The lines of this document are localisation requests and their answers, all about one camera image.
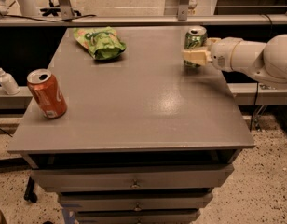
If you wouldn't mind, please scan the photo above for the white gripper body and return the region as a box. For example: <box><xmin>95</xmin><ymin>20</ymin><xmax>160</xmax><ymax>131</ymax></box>
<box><xmin>211</xmin><ymin>37</ymin><xmax>243</xmax><ymax>72</ymax></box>

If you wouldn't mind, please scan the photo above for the green soda can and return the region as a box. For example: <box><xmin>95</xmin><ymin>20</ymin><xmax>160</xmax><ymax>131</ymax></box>
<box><xmin>184</xmin><ymin>25</ymin><xmax>209</xmax><ymax>69</ymax></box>

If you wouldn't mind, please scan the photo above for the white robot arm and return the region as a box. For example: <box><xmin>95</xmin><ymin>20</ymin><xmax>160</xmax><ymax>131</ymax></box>
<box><xmin>182</xmin><ymin>34</ymin><xmax>287</xmax><ymax>89</ymax></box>

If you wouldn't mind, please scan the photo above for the red coke can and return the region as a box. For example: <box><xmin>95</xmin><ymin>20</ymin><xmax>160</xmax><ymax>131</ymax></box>
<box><xmin>27</xmin><ymin>69</ymin><xmax>67</xmax><ymax>119</ymax></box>

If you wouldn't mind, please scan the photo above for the green chip bag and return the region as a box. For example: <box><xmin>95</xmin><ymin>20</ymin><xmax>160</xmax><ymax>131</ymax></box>
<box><xmin>73</xmin><ymin>27</ymin><xmax>126</xmax><ymax>61</ymax></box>

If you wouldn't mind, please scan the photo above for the grey drawer cabinet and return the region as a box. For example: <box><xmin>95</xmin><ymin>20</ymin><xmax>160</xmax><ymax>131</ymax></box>
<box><xmin>7</xmin><ymin>25</ymin><xmax>256</xmax><ymax>224</ymax></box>

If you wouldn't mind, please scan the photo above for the top grey drawer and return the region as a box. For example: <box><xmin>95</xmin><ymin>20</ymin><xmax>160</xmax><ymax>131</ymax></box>
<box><xmin>32</xmin><ymin>164</ymin><xmax>234</xmax><ymax>192</ymax></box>

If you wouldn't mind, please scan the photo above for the grey drawer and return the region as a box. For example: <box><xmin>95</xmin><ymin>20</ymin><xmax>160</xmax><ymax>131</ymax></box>
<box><xmin>32</xmin><ymin>164</ymin><xmax>234</xmax><ymax>192</ymax></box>
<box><xmin>59</xmin><ymin>189</ymin><xmax>212</xmax><ymax>212</ymax></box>
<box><xmin>76</xmin><ymin>209</ymin><xmax>200</xmax><ymax>224</ymax></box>

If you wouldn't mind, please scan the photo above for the bottom grey drawer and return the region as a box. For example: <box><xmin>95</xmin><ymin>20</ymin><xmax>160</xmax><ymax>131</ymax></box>
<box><xmin>76</xmin><ymin>209</ymin><xmax>200</xmax><ymax>224</ymax></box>

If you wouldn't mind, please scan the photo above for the middle grey drawer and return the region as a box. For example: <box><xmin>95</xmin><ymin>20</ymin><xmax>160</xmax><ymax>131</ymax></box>
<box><xmin>59</xmin><ymin>189</ymin><xmax>212</xmax><ymax>212</ymax></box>

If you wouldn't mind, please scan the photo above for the white pump bottle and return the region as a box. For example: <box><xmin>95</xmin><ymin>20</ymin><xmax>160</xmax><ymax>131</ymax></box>
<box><xmin>0</xmin><ymin>67</ymin><xmax>20</xmax><ymax>95</ymax></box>

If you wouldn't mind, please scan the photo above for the grey metal rail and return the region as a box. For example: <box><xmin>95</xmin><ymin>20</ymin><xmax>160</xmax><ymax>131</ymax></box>
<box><xmin>0</xmin><ymin>14</ymin><xmax>287</xmax><ymax>27</ymax></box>

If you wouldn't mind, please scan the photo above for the black cable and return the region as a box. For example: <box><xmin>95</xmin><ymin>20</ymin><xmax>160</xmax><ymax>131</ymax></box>
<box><xmin>0</xmin><ymin>7</ymin><xmax>98</xmax><ymax>23</ymax></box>

